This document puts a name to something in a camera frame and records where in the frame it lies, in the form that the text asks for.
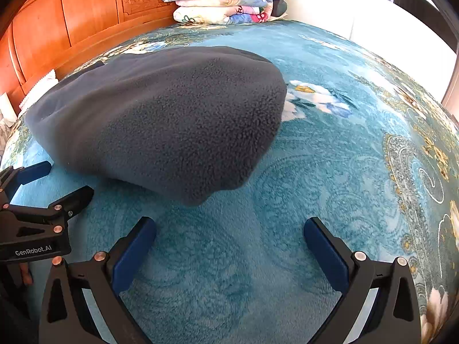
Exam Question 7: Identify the black and white fleece jacket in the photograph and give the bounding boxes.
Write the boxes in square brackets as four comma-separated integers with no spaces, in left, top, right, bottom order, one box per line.
[25,46,287,205]

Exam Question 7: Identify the person's left hand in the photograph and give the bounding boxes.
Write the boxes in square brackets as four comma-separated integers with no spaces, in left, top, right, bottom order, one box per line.
[20,263,34,286]

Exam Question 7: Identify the white pink knitted cloth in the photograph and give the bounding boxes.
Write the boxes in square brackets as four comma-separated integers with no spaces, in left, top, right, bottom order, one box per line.
[20,69,58,114]

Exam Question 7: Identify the teal floral bed blanket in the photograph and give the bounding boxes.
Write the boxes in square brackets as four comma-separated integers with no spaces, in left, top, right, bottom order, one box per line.
[13,21,458,343]

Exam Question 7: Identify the orange wooden headboard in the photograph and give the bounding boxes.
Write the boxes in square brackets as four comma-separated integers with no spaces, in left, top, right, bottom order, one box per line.
[1,0,177,114]

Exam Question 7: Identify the dark small pillow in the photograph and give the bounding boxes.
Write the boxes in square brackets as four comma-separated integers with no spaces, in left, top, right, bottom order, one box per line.
[271,0,287,18]

